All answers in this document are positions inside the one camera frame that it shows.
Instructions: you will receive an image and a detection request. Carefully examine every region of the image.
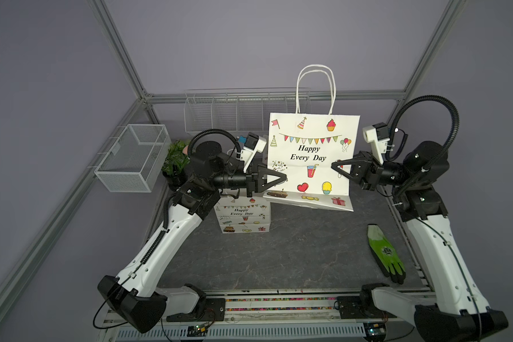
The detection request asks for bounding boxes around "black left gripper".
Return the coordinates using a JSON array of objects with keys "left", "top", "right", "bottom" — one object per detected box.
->
[{"left": 211, "top": 162, "right": 286, "bottom": 198}]

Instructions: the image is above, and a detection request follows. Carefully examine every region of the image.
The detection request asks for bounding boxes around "large white party paper bag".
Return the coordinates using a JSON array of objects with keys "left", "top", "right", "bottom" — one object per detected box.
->
[{"left": 264, "top": 64, "right": 360, "bottom": 212}]

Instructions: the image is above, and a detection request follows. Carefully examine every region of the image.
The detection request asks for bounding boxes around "small white party paper bag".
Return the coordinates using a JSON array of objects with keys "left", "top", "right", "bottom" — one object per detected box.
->
[{"left": 215, "top": 196, "right": 272, "bottom": 234}]

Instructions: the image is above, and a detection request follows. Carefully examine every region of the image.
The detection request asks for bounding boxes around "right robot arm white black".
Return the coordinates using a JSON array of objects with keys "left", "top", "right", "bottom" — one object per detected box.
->
[{"left": 331, "top": 95, "right": 509, "bottom": 341}]

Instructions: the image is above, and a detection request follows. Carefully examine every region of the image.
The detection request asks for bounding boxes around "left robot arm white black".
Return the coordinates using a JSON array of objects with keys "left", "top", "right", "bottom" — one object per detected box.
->
[{"left": 98, "top": 129, "right": 286, "bottom": 333}]

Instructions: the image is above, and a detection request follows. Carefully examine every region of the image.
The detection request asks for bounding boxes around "potted plant with pink flower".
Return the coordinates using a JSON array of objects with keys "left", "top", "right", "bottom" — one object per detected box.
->
[{"left": 162, "top": 140, "right": 190, "bottom": 192}]

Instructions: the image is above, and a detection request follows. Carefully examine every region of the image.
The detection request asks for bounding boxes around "green black work glove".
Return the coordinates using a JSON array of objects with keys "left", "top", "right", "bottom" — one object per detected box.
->
[{"left": 367, "top": 225, "right": 406, "bottom": 284}]

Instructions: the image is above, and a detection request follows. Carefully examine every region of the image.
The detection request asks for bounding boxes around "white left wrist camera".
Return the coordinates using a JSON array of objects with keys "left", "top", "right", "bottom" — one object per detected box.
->
[{"left": 238, "top": 132, "right": 267, "bottom": 173}]

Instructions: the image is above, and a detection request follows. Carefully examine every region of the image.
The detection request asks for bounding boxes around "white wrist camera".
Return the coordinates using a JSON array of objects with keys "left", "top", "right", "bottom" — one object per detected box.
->
[
  {"left": 362, "top": 123, "right": 408, "bottom": 165},
  {"left": 238, "top": 132, "right": 267, "bottom": 173}
]

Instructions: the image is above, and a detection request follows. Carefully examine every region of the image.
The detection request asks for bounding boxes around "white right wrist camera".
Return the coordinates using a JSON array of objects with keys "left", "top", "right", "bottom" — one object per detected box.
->
[{"left": 362, "top": 123, "right": 408, "bottom": 165}]

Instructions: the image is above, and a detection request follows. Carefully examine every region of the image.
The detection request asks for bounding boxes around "white wire wall shelf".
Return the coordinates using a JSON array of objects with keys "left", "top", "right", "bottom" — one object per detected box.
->
[{"left": 184, "top": 88, "right": 296, "bottom": 133}]

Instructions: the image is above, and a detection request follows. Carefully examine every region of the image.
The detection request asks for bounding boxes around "white wire side basket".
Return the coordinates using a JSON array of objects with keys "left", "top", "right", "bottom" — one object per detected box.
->
[{"left": 94, "top": 124, "right": 171, "bottom": 193}]

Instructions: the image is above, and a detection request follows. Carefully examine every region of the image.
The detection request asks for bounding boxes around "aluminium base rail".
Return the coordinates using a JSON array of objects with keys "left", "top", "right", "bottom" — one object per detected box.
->
[{"left": 97, "top": 289, "right": 421, "bottom": 341}]

